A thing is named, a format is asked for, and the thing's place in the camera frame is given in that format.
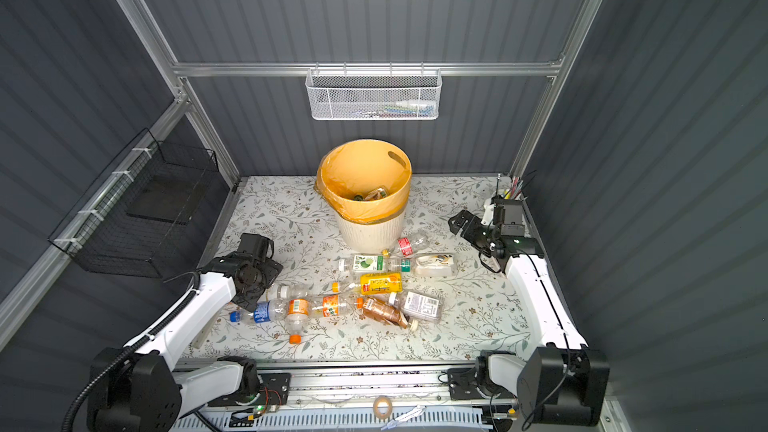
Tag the masking tape roll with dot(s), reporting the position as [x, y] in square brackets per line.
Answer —
[382, 408]

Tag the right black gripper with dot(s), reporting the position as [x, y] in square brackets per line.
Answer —
[469, 233]

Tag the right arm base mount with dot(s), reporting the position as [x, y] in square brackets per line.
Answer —
[465, 383]

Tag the white pen holder cup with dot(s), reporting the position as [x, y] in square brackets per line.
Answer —
[514, 189]

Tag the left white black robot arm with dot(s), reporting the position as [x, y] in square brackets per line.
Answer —
[136, 387]

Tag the blue label clear bottle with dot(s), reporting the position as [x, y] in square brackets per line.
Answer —
[269, 311]

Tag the white wire wall basket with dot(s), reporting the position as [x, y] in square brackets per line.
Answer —
[373, 97]

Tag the yellow label bottle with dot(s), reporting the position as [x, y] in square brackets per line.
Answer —
[370, 284]

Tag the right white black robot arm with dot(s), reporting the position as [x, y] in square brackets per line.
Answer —
[561, 380]

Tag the orange label clear bottle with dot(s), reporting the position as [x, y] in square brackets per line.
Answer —
[297, 318]

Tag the white label milk-tea bottle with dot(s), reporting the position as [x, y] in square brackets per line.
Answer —
[440, 265]

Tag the floral table mat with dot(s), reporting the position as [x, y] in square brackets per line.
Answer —
[482, 310]

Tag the green label small bottle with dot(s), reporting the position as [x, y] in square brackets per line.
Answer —
[362, 264]

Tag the brown label tea bottle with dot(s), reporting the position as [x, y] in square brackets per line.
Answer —
[376, 194]

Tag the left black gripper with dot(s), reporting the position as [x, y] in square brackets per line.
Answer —
[270, 269]

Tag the yellow bin liner bag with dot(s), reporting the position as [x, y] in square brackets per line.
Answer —
[358, 167]

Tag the white label clear bottle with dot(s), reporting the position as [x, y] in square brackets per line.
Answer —
[416, 305]

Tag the red label clear bottle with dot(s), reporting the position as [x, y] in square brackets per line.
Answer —
[411, 244]

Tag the orange label crushed bottle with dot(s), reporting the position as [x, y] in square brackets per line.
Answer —
[331, 306]

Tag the black wire side basket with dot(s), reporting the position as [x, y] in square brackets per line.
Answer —
[144, 221]

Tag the white tube in basket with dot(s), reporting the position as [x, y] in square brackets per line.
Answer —
[420, 105]

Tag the cream ribbed waste bin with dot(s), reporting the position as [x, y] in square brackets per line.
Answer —
[374, 237]

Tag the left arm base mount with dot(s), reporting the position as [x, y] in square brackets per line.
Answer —
[270, 392]

